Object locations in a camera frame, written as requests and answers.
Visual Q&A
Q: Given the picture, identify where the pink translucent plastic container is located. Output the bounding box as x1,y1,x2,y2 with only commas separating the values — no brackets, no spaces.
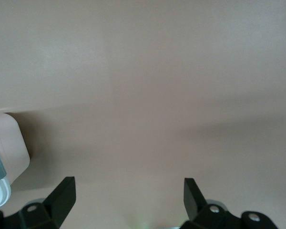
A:
0,112,31,186

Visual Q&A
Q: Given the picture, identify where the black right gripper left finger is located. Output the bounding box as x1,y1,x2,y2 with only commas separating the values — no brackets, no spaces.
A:
0,177,77,229

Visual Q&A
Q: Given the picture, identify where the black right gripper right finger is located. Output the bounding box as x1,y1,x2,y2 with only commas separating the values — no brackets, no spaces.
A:
181,177,277,229

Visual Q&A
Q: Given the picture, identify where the white plastic box lid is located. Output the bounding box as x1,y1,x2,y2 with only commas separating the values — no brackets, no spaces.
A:
0,138,12,208

